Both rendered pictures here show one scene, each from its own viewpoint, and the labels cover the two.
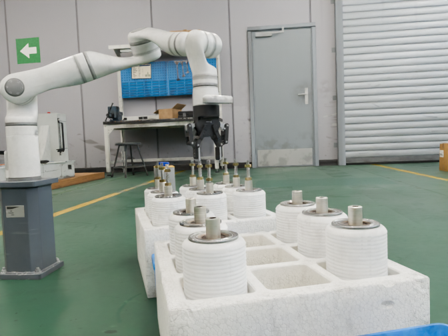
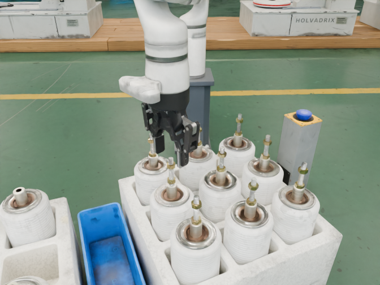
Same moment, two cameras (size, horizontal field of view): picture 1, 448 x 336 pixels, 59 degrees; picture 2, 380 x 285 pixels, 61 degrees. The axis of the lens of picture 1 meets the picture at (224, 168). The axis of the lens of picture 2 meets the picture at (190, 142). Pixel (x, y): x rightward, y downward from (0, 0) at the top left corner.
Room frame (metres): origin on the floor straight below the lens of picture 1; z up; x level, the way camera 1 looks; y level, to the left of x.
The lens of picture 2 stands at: (1.09, -0.49, 0.71)
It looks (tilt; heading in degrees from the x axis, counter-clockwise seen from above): 32 degrees down; 81
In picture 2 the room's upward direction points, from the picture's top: straight up
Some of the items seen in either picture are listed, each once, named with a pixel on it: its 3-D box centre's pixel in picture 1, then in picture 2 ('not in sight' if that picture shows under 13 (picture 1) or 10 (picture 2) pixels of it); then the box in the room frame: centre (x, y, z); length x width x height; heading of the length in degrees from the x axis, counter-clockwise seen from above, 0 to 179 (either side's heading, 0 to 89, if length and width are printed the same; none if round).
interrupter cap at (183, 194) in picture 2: (209, 193); (172, 194); (1.13, 0.04, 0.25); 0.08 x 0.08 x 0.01
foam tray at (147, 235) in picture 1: (203, 239); (217, 230); (1.24, 0.08, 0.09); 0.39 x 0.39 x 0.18; 16
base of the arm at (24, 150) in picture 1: (23, 153); (192, 51); (1.27, 0.64, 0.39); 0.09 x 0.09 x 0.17; 84
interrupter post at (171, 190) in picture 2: (209, 188); (171, 190); (1.13, 0.04, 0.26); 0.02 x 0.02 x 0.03
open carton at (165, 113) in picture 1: (170, 113); not in sight; (5.90, 0.76, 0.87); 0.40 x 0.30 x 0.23; 70
